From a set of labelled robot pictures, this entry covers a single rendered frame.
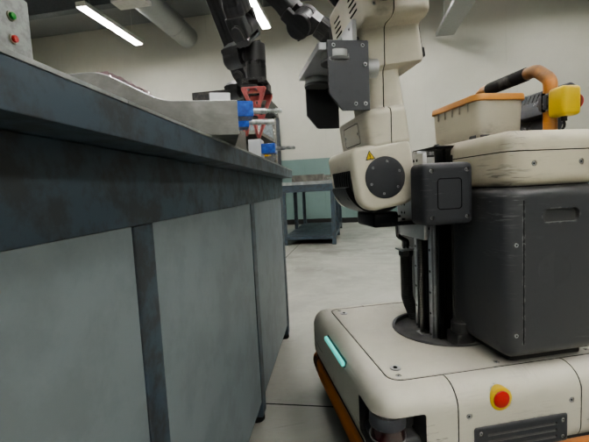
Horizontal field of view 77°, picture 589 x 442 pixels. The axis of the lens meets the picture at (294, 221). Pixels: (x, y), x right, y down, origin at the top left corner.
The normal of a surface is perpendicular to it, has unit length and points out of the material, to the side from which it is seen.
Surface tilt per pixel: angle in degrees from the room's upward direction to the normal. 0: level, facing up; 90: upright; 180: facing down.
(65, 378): 90
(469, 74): 90
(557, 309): 90
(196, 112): 90
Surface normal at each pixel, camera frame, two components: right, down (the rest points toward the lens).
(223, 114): 0.19, 0.07
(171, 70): -0.17, 0.09
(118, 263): 0.99, -0.04
